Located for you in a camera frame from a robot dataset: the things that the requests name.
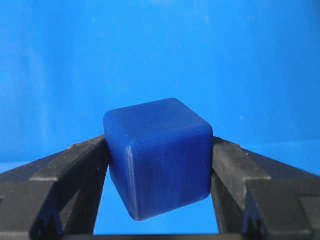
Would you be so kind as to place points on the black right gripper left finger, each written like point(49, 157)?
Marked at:
point(55, 196)

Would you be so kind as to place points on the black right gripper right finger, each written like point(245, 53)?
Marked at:
point(258, 198)

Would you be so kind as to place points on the blue block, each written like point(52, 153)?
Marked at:
point(161, 156)

